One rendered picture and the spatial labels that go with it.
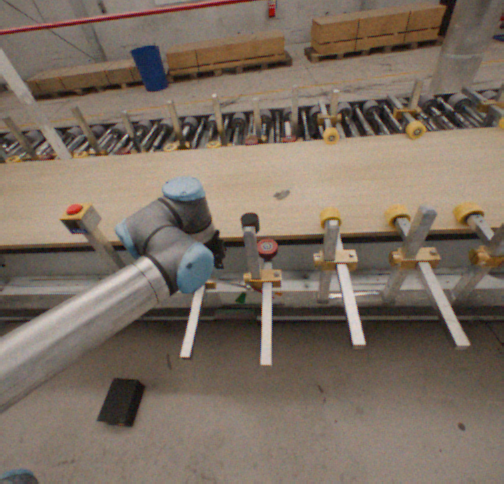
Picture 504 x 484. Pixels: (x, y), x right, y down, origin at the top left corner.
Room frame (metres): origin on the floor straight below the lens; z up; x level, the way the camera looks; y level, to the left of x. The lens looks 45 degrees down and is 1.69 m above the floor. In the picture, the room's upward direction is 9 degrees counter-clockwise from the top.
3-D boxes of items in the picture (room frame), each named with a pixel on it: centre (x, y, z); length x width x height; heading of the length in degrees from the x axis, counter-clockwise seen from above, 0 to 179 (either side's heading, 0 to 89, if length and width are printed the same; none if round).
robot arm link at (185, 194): (0.53, 0.15, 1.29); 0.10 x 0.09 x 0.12; 132
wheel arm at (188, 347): (0.55, 0.23, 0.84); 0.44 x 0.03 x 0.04; 171
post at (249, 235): (0.59, 0.02, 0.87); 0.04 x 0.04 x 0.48; 81
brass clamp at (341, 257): (0.54, -0.25, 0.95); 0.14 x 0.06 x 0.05; 81
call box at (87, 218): (0.67, 0.52, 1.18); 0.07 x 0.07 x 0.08; 81
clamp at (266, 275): (0.59, -0.01, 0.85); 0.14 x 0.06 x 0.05; 81
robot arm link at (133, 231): (0.44, 0.23, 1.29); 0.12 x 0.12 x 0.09; 42
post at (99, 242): (0.67, 0.52, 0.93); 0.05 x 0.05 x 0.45; 81
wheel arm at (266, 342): (0.49, -0.01, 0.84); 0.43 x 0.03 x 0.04; 171
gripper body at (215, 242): (0.53, 0.14, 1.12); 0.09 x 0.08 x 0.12; 81
